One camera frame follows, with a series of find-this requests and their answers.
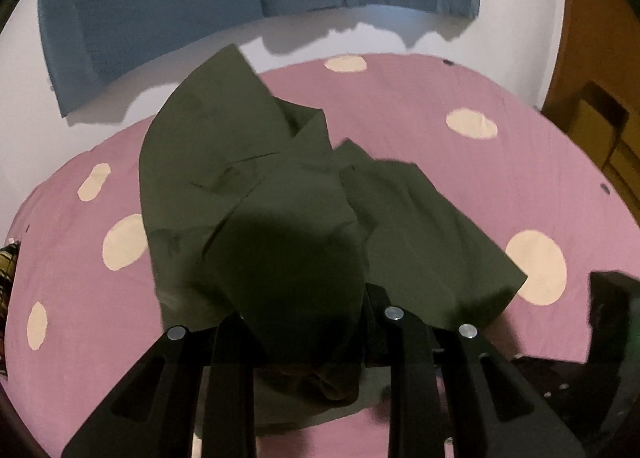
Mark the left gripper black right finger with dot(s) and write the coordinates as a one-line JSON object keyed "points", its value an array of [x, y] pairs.
{"points": [[453, 394]]}

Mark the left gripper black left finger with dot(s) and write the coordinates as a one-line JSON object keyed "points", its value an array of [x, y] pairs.
{"points": [[151, 411]]}

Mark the olive green bomber jacket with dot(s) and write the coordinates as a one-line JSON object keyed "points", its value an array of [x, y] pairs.
{"points": [[250, 210]]}

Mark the plaid brown pillow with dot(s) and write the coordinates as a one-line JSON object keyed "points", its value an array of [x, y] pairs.
{"points": [[8, 263]]}

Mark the pink polka dot bedsheet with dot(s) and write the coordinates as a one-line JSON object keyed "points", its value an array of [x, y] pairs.
{"points": [[83, 307]]}

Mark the cardboard boxes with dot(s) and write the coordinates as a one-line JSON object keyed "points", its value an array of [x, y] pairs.
{"points": [[608, 132]]}

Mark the brown wooden door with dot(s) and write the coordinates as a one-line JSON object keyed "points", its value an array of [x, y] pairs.
{"points": [[600, 43]]}

